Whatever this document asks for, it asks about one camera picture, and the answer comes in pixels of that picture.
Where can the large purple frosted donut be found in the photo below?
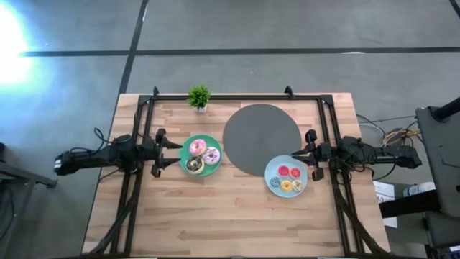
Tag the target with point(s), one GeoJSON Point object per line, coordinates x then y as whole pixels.
{"type": "Point", "coordinates": [211, 155]}

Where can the small red frosted donut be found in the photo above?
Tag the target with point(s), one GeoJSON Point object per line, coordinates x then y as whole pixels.
{"type": "Point", "coordinates": [295, 172]}
{"type": "Point", "coordinates": [283, 170]}

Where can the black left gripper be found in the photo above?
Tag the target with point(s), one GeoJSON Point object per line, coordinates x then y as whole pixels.
{"type": "Point", "coordinates": [159, 153]}

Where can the black shelf board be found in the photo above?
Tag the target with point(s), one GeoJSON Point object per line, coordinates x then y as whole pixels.
{"type": "Point", "coordinates": [409, 204]}

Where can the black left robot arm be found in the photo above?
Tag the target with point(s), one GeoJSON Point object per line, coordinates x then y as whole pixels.
{"type": "Point", "coordinates": [104, 154]}

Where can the teal green plate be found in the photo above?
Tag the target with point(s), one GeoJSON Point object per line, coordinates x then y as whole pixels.
{"type": "Point", "coordinates": [184, 154]}

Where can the grey round mat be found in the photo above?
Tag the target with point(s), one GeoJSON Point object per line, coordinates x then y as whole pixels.
{"type": "Point", "coordinates": [260, 138]}

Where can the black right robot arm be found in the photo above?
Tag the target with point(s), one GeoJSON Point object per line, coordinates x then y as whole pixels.
{"type": "Point", "coordinates": [373, 156]}

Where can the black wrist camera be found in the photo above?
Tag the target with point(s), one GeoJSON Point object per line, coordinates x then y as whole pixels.
{"type": "Point", "coordinates": [149, 150]}
{"type": "Point", "coordinates": [325, 150]}

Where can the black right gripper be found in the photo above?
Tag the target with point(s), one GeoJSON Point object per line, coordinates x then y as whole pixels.
{"type": "Point", "coordinates": [316, 158]}

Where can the white paper sheet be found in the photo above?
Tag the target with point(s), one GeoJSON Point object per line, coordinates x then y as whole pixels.
{"type": "Point", "coordinates": [384, 194]}

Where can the small yellow frosted donut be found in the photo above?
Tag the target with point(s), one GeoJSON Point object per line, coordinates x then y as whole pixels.
{"type": "Point", "coordinates": [286, 185]}

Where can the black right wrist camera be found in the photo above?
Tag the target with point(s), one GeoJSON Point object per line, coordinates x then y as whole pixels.
{"type": "Point", "coordinates": [325, 150]}

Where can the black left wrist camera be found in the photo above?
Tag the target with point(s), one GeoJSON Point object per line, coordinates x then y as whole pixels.
{"type": "Point", "coordinates": [149, 150]}

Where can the large chocolate frosted donut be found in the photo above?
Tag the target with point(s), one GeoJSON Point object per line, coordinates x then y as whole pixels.
{"type": "Point", "coordinates": [194, 165]}

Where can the light blue plate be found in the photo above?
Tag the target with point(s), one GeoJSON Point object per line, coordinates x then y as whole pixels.
{"type": "Point", "coordinates": [275, 165]}

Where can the large pink frosted donut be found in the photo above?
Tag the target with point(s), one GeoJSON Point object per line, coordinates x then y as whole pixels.
{"type": "Point", "coordinates": [197, 147]}

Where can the green plant in white pot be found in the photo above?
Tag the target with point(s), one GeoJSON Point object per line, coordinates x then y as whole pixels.
{"type": "Point", "coordinates": [199, 96]}

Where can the small blue frosted donut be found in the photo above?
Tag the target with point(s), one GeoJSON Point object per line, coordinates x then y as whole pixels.
{"type": "Point", "coordinates": [275, 182]}

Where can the white bottle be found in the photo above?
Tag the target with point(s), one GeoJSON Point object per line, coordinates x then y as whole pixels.
{"type": "Point", "coordinates": [418, 188]}

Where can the dark grey side cart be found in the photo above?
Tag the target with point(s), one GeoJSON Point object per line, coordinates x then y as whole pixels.
{"type": "Point", "coordinates": [21, 176]}

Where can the black metal table frame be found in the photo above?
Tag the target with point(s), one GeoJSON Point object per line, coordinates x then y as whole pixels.
{"type": "Point", "coordinates": [143, 115]}

